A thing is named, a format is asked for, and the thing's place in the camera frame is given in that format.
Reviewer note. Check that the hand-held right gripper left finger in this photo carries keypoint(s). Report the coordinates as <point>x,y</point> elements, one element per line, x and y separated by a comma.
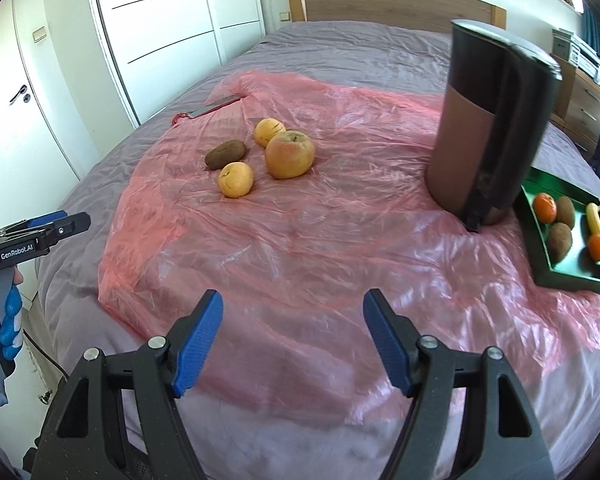
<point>200,340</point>

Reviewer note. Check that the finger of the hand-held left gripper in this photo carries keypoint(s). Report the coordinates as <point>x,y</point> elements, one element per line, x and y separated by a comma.
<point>47,217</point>
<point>75,224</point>

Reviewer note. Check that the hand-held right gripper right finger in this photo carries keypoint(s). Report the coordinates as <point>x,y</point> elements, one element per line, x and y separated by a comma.
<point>387,340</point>

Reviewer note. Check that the yellow plum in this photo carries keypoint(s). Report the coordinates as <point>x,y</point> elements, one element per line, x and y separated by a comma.
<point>269,131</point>
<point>236,179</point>

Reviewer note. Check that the brown kiwi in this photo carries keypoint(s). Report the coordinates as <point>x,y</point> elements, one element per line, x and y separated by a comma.
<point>559,241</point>
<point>225,152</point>
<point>565,210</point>

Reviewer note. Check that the green square tray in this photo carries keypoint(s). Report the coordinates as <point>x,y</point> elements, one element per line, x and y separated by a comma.
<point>577,264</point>

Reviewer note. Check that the mandarin orange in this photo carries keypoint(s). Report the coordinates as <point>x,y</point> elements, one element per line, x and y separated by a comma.
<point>544,207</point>
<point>598,246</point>

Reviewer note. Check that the yellow red apple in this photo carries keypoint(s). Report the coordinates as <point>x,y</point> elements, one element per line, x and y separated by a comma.
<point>289,155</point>

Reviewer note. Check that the yellow banana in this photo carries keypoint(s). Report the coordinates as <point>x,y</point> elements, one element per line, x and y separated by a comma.
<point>594,217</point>

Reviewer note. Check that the person's left hand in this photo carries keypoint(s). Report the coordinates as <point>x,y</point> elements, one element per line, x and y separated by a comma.
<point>5,330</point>

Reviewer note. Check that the white door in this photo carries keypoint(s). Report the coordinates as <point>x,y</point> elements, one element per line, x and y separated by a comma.
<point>40,125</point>

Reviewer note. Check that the pink plastic sheet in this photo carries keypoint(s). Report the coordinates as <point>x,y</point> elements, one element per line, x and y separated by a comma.
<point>305,260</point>

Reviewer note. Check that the white wardrobe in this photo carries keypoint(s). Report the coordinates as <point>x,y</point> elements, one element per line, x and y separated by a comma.
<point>170,25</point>

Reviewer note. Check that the black copper electric kettle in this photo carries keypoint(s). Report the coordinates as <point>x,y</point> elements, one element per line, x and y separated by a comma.
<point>480,135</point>

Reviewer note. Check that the wooden dresser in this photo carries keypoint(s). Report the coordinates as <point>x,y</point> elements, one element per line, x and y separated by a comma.
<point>580,105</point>

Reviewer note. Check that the wooden headboard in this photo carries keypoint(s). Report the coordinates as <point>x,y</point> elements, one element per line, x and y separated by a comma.
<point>395,5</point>

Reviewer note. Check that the white printer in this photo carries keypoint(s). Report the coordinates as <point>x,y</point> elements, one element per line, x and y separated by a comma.
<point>587,60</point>

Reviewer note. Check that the teal curtain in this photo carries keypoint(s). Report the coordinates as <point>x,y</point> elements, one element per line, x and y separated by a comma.
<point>592,30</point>

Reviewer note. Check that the wall light switch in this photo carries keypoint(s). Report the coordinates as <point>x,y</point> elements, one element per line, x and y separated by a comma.
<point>39,34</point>

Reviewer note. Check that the wall socket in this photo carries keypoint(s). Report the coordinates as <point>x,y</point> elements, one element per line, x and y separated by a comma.
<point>283,16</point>

